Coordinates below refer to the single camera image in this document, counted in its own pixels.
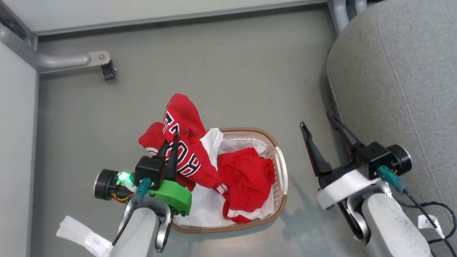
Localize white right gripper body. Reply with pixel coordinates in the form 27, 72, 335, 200
317, 144, 412, 210

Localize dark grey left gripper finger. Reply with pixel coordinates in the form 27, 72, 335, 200
165, 131, 180, 181
157, 140, 170, 160

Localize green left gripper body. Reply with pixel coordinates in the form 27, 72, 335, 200
94, 169, 192, 217

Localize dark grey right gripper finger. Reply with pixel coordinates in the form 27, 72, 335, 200
300, 122, 333, 177
326, 111, 365, 152

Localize red jersey with white letters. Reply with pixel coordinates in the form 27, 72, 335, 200
139, 94, 220, 192

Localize red shorts with white stripes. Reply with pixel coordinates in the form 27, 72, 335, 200
216, 147, 276, 225

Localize white basket with brown rim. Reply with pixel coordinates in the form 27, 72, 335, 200
171, 127, 288, 234

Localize white cloth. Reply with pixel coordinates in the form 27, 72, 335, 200
175, 128, 276, 229

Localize grey fabric sofa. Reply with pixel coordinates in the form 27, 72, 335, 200
326, 0, 457, 257

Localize black caster wheel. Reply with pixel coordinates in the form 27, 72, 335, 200
101, 60, 117, 81

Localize grey partition foot silver plate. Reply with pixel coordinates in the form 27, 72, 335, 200
0, 22, 111, 74

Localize left black cable teal connector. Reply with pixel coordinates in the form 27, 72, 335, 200
112, 178, 152, 247

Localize black cable teal connector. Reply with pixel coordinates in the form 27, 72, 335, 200
112, 178, 152, 247
378, 165, 457, 257

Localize right black cable teal connector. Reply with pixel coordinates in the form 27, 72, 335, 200
378, 165, 457, 257

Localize small white cable label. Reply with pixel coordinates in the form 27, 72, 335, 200
418, 214, 445, 239

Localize white fabric strap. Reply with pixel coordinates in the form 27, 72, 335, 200
56, 216, 113, 257

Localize black braided cable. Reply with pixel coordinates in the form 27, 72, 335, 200
395, 199, 457, 245

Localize grey aluminium partition rail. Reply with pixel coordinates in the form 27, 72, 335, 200
35, 0, 330, 36

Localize grey aluminium partition post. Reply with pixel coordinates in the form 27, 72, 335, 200
0, 0, 38, 50

